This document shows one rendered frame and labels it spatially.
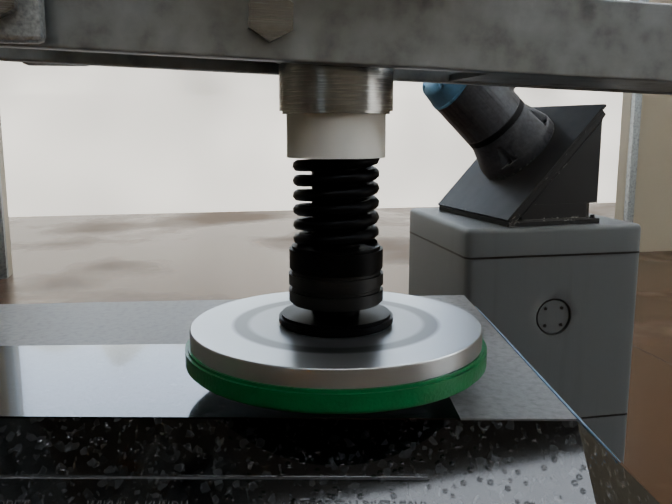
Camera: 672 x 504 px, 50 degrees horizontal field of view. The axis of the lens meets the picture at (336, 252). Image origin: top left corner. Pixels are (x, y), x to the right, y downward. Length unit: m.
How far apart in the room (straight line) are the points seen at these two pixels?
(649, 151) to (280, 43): 6.14
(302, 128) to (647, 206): 6.15
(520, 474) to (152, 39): 0.35
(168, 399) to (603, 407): 1.31
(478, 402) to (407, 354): 0.08
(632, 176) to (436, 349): 5.96
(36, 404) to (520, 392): 0.34
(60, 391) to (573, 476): 0.36
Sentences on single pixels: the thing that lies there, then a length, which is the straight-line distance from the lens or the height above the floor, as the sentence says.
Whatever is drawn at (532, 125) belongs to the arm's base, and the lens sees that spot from 1.64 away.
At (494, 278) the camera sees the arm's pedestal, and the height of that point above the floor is 0.75.
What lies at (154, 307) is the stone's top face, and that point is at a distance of 0.79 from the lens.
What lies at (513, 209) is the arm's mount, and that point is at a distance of 1.53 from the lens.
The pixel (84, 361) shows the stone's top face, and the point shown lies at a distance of 0.63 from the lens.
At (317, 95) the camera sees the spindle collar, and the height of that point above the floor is 1.08.
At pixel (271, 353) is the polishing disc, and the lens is 0.46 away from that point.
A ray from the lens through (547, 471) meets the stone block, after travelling 0.49.
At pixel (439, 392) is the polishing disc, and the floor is 0.89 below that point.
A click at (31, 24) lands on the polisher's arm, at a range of 0.44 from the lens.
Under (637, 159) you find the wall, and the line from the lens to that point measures 6.41.
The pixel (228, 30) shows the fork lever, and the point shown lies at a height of 1.11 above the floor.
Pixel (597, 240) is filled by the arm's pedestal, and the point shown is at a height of 0.82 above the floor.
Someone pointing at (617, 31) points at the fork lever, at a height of 1.12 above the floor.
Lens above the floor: 1.06
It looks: 10 degrees down
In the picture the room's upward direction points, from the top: straight up
